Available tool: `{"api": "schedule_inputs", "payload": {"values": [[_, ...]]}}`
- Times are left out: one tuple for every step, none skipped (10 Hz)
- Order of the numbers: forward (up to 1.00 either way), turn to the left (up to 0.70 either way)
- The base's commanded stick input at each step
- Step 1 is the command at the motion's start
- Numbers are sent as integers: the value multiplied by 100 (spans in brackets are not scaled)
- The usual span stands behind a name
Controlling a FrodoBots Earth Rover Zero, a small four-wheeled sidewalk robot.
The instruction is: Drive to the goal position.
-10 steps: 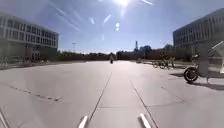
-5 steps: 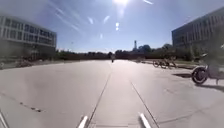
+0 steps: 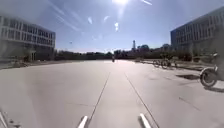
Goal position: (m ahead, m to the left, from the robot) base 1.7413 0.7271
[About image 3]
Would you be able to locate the row of trees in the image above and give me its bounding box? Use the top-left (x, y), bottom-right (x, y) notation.
top-left (54, 43), bottom-right (194, 61)

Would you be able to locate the grey paved plaza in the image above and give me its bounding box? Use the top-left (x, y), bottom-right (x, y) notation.
top-left (0, 59), bottom-right (224, 128)

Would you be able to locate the distant tower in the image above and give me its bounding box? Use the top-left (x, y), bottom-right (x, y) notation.
top-left (131, 39), bottom-right (137, 52)

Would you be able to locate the row of parked bicycles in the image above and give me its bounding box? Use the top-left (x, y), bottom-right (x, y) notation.
top-left (152, 57), bottom-right (179, 70)

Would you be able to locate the robot's own part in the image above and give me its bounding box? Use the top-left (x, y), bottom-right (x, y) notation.
top-left (138, 113), bottom-right (152, 128)
top-left (77, 115), bottom-right (89, 128)

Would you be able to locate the large grey office building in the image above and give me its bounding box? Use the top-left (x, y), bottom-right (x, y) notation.
top-left (0, 14), bottom-right (57, 63)

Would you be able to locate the long grey building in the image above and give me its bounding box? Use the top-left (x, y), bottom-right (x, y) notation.
top-left (170, 6), bottom-right (224, 63)

